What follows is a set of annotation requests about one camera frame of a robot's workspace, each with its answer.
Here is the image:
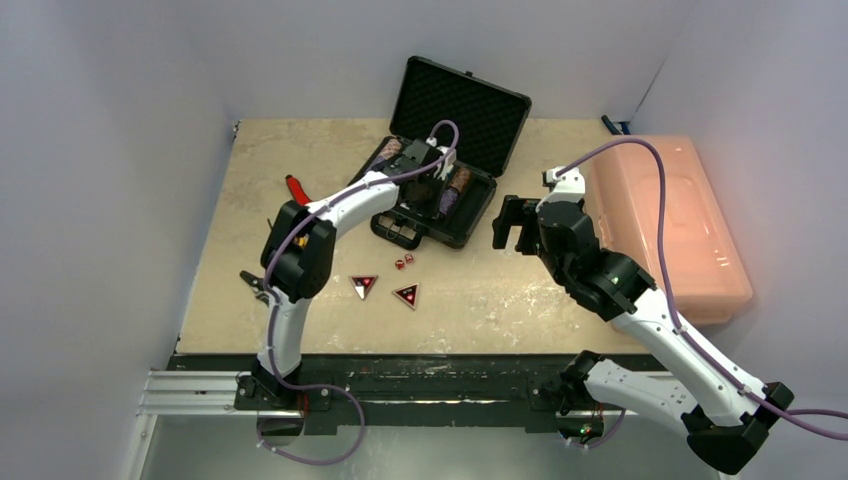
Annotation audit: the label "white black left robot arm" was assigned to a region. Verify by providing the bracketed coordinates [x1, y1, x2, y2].
[251, 136, 456, 409]

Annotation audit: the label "blue object behind bin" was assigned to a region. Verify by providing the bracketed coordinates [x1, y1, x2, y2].
[600, 115, 631, 135]

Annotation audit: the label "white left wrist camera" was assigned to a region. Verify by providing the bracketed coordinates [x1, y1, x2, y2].
[425, 136, 456, 181]

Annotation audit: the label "black aluminium mounting rail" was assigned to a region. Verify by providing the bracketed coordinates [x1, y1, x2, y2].
[135, 354, 664, 439]

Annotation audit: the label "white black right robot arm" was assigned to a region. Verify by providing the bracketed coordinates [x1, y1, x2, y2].
[493, 195, 794, 475]

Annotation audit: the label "grey purple poker chip stack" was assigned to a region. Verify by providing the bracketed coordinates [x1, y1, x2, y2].
[438, 187, 460, 216]

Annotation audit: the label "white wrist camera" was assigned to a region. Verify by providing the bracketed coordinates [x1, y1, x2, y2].
[425, 136, 456, 181]
[538, 166, 586, 208]

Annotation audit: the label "black poker set case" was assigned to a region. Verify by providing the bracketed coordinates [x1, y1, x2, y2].
[362, 56, 532, 250]

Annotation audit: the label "orange purple poker chip stack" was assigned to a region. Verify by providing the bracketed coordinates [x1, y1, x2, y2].
[376, 137, 404, 161]

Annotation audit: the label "red black utility knife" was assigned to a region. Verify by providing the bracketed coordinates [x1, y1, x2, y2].
[285, 175, 312, 206]

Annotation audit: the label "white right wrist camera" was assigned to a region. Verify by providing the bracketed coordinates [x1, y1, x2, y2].
[538, 166, 586, 208]

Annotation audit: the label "triangular dealer button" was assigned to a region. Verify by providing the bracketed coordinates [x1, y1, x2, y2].
[392, 283, 420, 310]
[349, 275, 379, 300]

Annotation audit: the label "black pliers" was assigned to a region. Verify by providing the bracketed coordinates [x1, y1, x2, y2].
[239, 270, 269, 306]

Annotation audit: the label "translucent pink storage bin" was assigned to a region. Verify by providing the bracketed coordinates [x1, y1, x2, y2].
[580, 135, 752, 326]

